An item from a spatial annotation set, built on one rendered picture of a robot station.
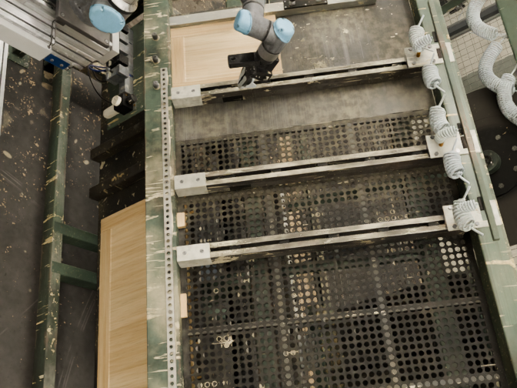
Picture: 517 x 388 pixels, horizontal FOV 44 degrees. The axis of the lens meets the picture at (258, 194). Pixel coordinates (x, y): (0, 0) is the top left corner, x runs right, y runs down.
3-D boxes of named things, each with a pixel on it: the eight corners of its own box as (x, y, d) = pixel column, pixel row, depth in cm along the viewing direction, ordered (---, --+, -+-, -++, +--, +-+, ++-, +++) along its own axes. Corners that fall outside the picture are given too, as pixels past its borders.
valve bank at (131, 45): (85, 28, 299) (121, 2, 287) (109, 43, 309) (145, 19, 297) (81, 118, 276) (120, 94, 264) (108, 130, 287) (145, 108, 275)
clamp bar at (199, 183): (177, 179, 263) (164, 150, 242) (468, 143, 258) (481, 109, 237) (178, 201, 258) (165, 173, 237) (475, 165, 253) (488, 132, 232)
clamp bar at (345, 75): (174, 93, 283) (161, 58, 261) (445, 58, 277) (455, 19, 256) (175, 112, 278) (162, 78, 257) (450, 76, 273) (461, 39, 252)
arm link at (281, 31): (275, 11, 215) (297, 21, 217) (261, 32, 223) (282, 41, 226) (272, 28, 211) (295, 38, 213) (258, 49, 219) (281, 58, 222)
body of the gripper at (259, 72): (265, 85, 236) (280, 65, 227) (244, 80, 233) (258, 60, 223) (263, 68, 240) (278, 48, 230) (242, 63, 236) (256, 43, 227)
